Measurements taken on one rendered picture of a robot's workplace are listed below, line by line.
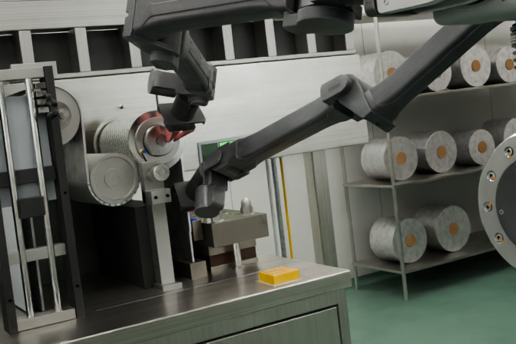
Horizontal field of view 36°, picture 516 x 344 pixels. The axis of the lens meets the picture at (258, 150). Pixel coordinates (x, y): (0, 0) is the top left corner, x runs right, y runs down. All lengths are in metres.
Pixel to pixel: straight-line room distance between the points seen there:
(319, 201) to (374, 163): 2.46
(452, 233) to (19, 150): 4.13
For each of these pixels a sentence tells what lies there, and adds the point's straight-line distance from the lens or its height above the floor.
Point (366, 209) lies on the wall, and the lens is 5.66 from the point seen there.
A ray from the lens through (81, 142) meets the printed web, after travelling 1.91.
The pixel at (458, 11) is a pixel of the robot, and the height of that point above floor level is 1.39.
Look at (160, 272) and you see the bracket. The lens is 1.93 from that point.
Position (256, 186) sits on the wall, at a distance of 5.15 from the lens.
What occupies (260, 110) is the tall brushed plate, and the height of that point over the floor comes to 1.29.
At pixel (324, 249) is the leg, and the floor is 0.79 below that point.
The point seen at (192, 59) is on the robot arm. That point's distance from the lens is 1.49.
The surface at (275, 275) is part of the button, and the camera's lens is 1.82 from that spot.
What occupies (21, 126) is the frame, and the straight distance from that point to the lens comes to 1.75.
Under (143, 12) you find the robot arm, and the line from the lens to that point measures 1.28.
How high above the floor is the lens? 1.30
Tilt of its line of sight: 3 degrees down
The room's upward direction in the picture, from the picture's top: 7 degrees counter-clockwise
